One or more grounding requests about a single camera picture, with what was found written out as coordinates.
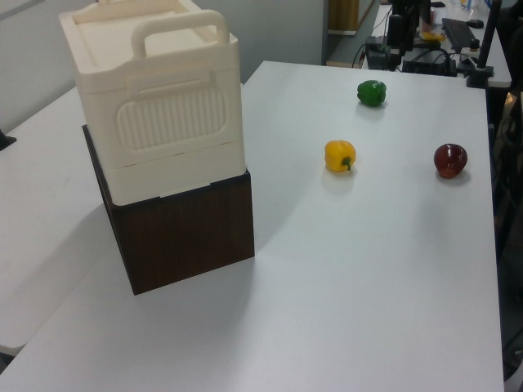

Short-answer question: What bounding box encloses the black upright box device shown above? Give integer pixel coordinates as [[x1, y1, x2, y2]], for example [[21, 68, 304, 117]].
[[386, 14, 410, 47]]

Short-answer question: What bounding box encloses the green bell pepper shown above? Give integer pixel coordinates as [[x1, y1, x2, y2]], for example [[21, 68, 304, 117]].
[[356, 79, 388, 108]]

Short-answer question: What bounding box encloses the black keyboard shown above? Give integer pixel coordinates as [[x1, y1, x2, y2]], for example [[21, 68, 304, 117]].
[[440, 16, 477, 52]]

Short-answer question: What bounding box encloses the dark brown wooden drawer box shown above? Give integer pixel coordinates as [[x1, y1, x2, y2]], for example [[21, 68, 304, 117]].
[[81, 124, 257, 296]]

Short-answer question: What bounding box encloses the yellow wooden panel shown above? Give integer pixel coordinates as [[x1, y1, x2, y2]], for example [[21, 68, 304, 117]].
[[328, 0, 380, 36]]

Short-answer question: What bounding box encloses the black camera pole with clamp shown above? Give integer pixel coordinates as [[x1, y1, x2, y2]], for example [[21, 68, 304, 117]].
[[465, 0, 504, 89]]

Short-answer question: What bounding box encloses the cream plastic cabinet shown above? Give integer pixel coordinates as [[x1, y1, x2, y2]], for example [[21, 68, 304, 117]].
[[58, 0, 248, 207]]

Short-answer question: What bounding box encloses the small black device with cables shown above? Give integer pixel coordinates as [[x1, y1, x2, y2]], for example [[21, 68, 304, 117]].
[[351, 36, 392, 70]]

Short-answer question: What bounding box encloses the black low equipment box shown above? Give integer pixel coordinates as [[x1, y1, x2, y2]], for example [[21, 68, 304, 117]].
[[402, 48, 457, 77]]

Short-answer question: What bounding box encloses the yellow bell pepper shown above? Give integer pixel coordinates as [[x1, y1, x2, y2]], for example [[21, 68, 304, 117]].
[[324, 140, 357, 174]]

